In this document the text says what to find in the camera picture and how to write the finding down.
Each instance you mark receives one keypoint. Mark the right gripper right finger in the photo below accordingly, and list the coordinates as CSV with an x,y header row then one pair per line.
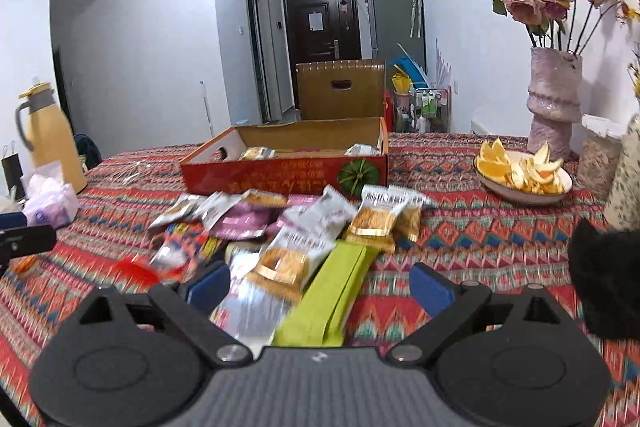
x,y
452,309

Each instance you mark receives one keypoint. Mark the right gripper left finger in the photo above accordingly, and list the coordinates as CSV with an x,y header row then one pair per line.
x,y
185,310

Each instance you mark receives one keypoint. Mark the oat crisp snack packet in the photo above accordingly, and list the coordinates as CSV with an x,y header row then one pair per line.
x,y
288,262

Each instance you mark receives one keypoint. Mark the white grey snack packet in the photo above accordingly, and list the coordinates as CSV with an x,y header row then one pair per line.
x,y
326,217

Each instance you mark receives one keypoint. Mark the patterned red tablecloth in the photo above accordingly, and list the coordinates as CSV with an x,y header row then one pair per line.
x,y
470,235

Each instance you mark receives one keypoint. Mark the golden cracker snack packet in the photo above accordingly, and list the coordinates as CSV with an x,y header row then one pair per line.
x,y
376,218

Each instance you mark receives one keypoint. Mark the yellow thermos jug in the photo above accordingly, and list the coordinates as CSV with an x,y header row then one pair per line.
x,y
46,133

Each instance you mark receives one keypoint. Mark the green long snack pack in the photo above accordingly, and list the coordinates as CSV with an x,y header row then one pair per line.
x,y
320,318

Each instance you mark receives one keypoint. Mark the plate of orange peels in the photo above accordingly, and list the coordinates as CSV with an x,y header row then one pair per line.
x,y
522,178

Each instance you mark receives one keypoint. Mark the black furry object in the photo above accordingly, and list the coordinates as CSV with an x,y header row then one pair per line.
x,y
604,269

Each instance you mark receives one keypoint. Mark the red cardboard snack box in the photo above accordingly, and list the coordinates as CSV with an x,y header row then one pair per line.
x,y
299,158

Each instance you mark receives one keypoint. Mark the speckled slim vase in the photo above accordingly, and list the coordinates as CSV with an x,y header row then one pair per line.
x,y
622,207

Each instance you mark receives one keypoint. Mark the metal storage rack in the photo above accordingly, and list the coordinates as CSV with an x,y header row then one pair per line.
x,y
422,111

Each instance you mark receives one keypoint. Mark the glass jar white lid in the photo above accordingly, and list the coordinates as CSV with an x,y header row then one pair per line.
x,y
600,154

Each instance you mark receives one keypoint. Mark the pink ceramic vase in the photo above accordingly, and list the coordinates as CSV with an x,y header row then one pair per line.
x,y
553,100

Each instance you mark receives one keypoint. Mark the brown wooden chair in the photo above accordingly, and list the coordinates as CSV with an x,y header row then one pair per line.
x,y
341,89

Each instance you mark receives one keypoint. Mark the grey refrigerator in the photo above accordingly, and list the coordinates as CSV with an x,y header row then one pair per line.
x,y
393,31

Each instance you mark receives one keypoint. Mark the dark entrance door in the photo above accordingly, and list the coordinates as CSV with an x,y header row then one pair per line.
x,y
320,31

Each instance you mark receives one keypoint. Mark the yellow dried flowers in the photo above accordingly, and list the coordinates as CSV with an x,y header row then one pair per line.
x,y
634,56

